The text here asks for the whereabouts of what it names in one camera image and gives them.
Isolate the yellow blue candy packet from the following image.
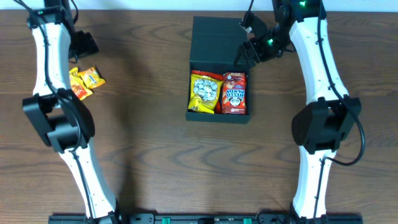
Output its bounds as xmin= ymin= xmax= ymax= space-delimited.
xmin=78 ymin=67 xmax=106 ymax=89

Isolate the orange yellow candy packet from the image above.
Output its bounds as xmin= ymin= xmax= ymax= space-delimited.
xmin=69 ymin=67 xmax=93 ymax=100

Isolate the black foldable container box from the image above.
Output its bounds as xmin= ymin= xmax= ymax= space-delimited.
xmin=185 ymin=16 xmax=251 ymax=124

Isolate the red Hacks candy bag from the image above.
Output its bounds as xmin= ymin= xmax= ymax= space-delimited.
xmin=190 ymin=69 xmax=224 ymax=114

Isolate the red Hello Panda box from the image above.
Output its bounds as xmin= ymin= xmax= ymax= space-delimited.
xmin=221 ymin=72 xmax=247 ymax=114

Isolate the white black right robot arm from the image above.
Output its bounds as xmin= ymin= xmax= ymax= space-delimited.
xmin=237 ymin=0 xmax=363 ymax=223

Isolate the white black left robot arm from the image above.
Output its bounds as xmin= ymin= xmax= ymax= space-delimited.
xmin=18 ymin=0 xmax=124 ymax=223

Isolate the black mounting rail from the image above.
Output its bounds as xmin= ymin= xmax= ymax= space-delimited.
xmin=48 ymin=213 xmax=363 ymax=224

